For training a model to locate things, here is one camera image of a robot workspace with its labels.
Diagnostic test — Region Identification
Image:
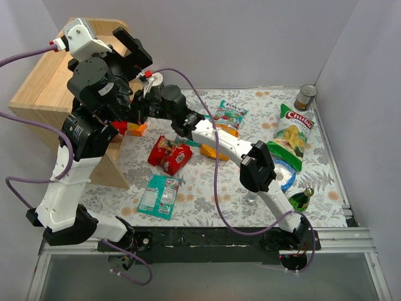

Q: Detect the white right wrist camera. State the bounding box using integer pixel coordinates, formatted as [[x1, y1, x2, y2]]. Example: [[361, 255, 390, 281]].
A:
[[136, 70, 156, 96]]

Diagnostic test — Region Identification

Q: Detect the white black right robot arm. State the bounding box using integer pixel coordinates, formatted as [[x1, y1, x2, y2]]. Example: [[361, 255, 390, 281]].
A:
[[128, 85, 311, 247]]

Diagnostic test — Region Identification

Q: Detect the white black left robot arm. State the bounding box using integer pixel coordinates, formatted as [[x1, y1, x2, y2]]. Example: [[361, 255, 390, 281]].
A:
[[26, 26, 152, 250]]

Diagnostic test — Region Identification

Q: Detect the aluminium frame rail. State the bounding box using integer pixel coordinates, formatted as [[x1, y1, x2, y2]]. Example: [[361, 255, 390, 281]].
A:
[[26, 203, 392, 301]]

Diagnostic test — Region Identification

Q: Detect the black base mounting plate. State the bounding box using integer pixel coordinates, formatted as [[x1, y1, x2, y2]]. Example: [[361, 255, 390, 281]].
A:
[[97, 227, 321, 265]]

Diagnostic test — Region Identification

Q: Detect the green white Chuba chips bag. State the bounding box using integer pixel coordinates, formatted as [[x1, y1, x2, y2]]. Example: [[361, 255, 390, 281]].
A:
[[267, 103, 315, 172]]

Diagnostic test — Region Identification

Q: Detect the small orange candy bag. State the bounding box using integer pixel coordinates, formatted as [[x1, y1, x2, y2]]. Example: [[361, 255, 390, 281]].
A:
[[126, 122, 147, 137]]

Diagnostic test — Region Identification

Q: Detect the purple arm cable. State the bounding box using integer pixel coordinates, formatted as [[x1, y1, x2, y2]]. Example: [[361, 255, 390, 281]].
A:
[[0, 46, 154, 285], [152, 67, 316, 273]]

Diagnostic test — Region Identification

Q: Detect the wooden shelf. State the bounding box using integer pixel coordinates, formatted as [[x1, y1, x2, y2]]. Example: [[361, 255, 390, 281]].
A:
[[9, 18, 131, 189]]

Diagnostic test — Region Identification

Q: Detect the teal fox's bag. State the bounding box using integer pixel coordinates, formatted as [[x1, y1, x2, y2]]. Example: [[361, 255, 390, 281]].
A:
[[138, 174, 182, 220], [175, 135, 202, 147]]

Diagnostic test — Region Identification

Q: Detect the Fox's mint blossom candy bag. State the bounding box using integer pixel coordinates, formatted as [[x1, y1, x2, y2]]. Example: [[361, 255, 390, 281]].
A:
[[214, 100, 247, 130]]

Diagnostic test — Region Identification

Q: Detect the teal Fox's bag near front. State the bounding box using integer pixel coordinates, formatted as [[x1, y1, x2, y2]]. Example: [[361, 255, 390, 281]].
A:
[[138, 174, 182, 220]]

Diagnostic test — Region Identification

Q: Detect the green glass bottle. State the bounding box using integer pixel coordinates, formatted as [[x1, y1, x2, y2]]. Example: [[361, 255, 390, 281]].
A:
[[289, 187, 315, 212]]

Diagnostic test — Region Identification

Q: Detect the small clear plastic bottle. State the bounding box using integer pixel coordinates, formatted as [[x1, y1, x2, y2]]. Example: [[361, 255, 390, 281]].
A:
[[246, 191, 258, 203]]

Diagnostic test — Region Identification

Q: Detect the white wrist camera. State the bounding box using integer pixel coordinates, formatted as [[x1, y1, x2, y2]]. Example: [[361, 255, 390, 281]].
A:
[[49, 18, 112, 62], [136, 70, 156, 96]]

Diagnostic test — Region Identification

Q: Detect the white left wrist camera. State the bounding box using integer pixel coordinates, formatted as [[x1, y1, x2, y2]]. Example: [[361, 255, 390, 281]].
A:
[[49, 18, 112, 62]]

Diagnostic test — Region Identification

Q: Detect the teal Fox's bag back side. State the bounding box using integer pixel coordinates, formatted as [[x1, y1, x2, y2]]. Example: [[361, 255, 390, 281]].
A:
[[175, 135, 202, 147]]

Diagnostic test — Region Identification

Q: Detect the tin can orange label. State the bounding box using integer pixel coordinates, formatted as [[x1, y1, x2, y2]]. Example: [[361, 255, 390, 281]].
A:
[[294, 84, 318, 111]]

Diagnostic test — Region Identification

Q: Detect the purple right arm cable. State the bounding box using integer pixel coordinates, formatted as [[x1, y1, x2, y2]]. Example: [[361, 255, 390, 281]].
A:
[[152, 67, 316, 273]]

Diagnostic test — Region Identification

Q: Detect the red Lot 100 fruit gummy bag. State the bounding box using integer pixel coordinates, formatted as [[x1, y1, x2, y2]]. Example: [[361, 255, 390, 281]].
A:
[[147, 135, 193, 176]]

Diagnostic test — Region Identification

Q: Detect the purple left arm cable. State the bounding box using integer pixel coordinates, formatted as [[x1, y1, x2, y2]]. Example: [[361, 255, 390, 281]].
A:
[[0, 46, 154, 285]]

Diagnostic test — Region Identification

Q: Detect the dark tape roll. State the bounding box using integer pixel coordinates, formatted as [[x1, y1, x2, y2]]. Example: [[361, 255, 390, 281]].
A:
[[150, 72, 164, 93]]

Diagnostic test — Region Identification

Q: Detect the orange Lot 100 mango gummy bag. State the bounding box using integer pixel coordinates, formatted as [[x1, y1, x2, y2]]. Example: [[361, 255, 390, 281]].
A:
[[200, 124, 239, 161]]

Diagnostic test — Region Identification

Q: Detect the floral patterned table mat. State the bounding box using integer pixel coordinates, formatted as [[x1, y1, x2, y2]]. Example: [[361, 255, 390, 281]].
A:
[[58, 88, 348, 228]]

